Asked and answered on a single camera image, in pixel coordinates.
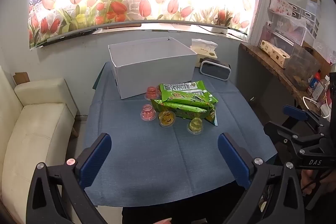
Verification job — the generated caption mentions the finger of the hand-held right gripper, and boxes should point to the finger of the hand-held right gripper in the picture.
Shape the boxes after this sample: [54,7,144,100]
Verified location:
[263,121,328,155]
[282,105,331,125]

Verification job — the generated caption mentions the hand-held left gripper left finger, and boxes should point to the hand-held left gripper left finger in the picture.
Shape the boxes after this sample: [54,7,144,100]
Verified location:
[26,133,112,224]

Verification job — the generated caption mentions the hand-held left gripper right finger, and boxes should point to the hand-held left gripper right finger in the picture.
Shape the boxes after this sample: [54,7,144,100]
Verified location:
[218,133,306,224]

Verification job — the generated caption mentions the green snack packet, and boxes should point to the green snack packet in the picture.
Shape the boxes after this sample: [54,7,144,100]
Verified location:
[161,90,219,106]
[203,108,219,126]
[150,98,216,120]

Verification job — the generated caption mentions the yellow jelly cup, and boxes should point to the yellow jelly cup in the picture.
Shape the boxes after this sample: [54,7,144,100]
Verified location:
[186,118,204,135]
[158,110,176,127]

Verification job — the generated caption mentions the red jelly cup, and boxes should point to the red jelly cup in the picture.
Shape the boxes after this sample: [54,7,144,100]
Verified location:
[145,86,161,100]
[140,104,156,122]

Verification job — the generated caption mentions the yellow snack packet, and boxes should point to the yellow snack packet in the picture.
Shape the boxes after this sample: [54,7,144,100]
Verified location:
[159,81,212,94]

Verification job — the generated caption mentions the white cardboard box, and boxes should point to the white cardboard box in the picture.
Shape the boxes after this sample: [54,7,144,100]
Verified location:
[108,37,198,100]

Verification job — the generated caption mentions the person's right hand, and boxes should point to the person's right hand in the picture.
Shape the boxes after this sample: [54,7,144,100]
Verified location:
[300,168,336,196]

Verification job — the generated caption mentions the plastic bottle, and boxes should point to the plastic bottle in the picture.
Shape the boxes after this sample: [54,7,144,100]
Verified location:
[310,74,330,102]

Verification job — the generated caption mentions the dark clear plastic container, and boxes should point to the dark clear plastic container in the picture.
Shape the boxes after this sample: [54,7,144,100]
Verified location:
[285,43,322,91]

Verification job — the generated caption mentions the wooden shelf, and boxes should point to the wooden shelf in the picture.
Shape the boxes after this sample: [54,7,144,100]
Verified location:
[239,42,336,115]

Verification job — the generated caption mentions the cream patterned carton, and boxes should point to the cream patterned carton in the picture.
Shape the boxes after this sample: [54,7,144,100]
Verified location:
[259,39,291,69]

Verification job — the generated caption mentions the cream leather sofa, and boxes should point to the cream leather sofa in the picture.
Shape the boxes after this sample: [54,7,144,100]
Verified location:
[0,66,78,215]

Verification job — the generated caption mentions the blue tablecloth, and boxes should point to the blue tablecloth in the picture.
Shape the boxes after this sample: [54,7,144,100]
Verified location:
[83,61,279,208]

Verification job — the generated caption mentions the clear plastic drawer organiser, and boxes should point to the clear plastic drawer organiser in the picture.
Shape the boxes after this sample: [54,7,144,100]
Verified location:
[262,14,307,46]

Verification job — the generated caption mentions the grey speaker with white rim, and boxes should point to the grey speaker with white rim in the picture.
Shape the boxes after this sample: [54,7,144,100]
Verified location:
[200,58,232,80]

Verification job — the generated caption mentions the white drawer unit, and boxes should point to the white drawer unit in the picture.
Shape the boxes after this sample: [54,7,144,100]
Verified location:
[291,2,320,39]

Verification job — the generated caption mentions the floral pouch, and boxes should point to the floral pouch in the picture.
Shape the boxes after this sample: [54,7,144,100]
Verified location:
[269,0,294,18]

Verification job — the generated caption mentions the brown cardboard piece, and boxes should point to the brown cardboard piece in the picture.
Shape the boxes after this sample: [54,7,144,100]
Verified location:
[13,72,30,86]

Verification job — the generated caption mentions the tissue pack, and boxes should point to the tissue pack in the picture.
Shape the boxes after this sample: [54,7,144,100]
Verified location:
[191,38,219,67]

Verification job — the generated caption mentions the tulip print curtain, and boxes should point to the tulip print curtain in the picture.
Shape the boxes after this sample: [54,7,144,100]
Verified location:
[28,0,263,49]

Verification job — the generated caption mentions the white cable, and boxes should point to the white cable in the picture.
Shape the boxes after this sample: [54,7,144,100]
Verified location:
[302,96,331,119]

